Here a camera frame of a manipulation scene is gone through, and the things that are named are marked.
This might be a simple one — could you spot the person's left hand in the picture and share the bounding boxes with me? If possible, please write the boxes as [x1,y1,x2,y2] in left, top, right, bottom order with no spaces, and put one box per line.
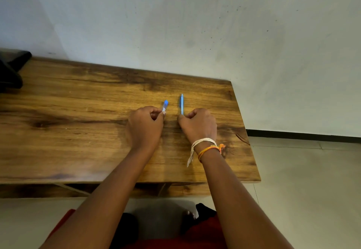
[126,106,166,150]

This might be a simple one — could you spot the person's right hand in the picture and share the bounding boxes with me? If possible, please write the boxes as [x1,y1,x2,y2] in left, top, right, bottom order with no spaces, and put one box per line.
[177,108,218,145]

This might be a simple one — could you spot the person's right forearm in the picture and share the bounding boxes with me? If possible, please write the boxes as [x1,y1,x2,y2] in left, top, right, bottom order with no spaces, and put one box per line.
[197,144,294,249]

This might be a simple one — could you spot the person's left forearm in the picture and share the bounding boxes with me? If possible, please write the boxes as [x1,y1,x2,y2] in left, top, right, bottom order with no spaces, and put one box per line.
[39,144,156,249]

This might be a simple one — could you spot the white thread wristband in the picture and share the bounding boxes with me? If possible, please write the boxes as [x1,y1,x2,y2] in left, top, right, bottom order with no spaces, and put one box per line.
[186,138,218,168]

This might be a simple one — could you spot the orange thread wristband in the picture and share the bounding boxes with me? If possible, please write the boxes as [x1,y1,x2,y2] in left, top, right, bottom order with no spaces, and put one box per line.
[197,143,226,163]

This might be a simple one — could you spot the red garment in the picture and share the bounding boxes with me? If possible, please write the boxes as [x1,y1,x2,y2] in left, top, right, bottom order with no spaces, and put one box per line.
[46,208,229,249]

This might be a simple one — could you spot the black skirting board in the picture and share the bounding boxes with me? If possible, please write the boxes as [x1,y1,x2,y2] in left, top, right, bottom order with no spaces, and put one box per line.
[246,129,361,144]

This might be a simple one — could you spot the black stand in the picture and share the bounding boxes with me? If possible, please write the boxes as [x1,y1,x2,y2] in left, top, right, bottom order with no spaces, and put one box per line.
[0,50,33,93]

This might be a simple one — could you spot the wooden table frame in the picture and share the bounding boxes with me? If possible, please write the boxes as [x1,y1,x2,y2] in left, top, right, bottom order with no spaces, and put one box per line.
[0,182,210,199]

